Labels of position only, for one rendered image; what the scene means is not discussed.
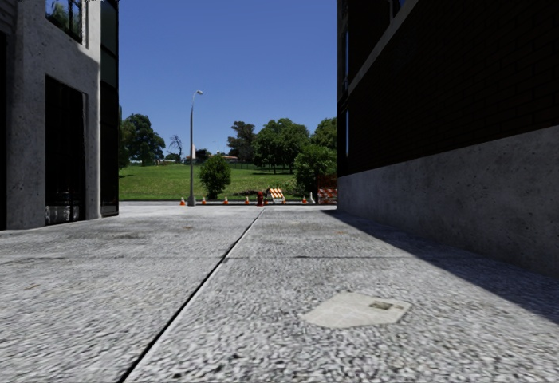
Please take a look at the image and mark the dark brick building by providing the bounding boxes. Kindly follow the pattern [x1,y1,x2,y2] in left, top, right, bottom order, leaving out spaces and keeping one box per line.
[336,0,559,288]

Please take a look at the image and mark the trees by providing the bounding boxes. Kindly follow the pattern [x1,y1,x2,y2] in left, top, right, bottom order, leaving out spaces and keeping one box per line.
[226,116,338,176]
[118,107,167,169]

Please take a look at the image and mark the pale concrete building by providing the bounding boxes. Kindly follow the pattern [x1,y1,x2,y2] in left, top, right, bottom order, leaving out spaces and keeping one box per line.
[0,0,120,235]

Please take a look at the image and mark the bare tree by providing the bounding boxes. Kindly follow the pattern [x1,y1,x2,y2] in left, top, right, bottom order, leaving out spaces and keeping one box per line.
[167,134,184,164]

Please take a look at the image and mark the grey street lamp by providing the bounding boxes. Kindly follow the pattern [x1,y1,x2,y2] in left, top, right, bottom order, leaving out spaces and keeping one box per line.
[187,89,204,207]

